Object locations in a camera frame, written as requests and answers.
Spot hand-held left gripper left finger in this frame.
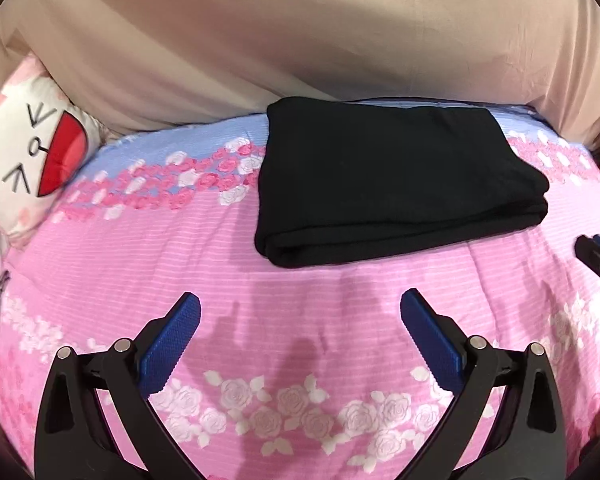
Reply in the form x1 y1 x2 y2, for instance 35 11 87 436
34 291 202 480

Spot pink floral blanket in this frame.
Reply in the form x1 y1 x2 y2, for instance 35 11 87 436
0 101 600 480

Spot beige curtain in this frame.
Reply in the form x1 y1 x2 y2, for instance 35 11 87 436
0 0 600 151

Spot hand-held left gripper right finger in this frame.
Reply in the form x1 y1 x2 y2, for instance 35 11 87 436
400 288 568 480

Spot white cat face pillow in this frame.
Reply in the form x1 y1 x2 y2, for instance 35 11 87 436
0 52 108 250

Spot black pants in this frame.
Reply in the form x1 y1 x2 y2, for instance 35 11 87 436
254 96 551 269

